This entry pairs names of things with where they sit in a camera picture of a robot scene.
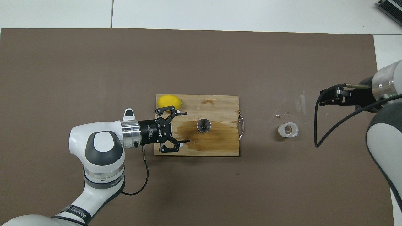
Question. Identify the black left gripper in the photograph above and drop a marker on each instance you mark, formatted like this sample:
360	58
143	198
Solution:
155	131

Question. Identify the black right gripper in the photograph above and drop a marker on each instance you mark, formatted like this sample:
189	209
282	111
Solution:
364	99

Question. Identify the metal double jigger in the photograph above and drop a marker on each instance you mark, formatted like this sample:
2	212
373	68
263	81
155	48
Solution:
204	125

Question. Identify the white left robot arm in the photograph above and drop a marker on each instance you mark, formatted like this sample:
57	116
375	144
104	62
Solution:
103	163

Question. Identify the yellow lemon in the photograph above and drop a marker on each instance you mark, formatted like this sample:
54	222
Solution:
168	101

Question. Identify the wooden cutting board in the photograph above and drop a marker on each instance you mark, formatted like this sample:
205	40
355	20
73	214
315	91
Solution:
220	106

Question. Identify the brown paper table mat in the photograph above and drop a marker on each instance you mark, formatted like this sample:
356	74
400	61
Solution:
94	62

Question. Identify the grey ribbed metal device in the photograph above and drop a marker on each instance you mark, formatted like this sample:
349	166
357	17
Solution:
392	8

